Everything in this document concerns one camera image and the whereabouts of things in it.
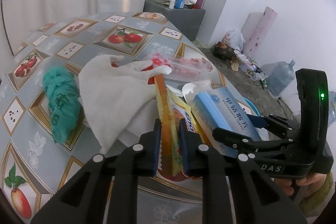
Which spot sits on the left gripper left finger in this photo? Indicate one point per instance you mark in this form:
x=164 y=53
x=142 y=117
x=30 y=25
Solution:
x=104 y=190

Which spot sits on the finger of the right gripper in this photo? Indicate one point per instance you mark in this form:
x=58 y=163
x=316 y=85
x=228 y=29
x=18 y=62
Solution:
x=275 y=124
x=233 y=140

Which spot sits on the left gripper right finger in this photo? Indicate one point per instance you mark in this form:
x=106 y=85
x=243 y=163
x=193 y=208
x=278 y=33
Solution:
x=234 y=190

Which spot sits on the blue white medicine box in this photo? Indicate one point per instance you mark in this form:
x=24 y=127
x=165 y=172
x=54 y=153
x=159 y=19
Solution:
x=218 y=108

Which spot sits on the yellow orange snack packet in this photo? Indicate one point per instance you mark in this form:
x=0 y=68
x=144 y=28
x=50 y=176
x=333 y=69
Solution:
x=171 y=110

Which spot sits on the clear pink printed bag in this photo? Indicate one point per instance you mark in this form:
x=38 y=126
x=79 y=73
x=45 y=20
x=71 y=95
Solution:
x=187 y=70

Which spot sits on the white cloth glove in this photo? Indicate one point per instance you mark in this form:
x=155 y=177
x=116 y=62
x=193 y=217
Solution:
x=111 y=96

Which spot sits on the person right hand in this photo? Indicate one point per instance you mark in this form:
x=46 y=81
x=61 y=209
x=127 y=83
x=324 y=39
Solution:
x=313 y=181

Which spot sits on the blue plastic waste basket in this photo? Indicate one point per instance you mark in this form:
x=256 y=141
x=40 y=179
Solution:
x=253 y=107

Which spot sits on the large blue water jug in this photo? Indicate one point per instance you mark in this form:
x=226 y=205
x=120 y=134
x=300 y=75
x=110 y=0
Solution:
x=280 y=77

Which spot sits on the dark box on floor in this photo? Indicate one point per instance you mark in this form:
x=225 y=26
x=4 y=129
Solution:
x=223 y=51

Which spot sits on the white plastic bag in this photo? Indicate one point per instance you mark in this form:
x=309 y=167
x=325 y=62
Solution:
x=234 y=39

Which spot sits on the pink rolled mat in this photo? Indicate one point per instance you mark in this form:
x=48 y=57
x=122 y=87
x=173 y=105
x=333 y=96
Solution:
x=256 y=28

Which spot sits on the teal green cloth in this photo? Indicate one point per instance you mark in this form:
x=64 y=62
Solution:
x=62 y=93

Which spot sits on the dark grey cabinet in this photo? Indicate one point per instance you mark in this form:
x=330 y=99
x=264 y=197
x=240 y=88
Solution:
x=188 y=21

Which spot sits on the small white bottle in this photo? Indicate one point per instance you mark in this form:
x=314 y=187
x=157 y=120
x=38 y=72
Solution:
x=172 y=4

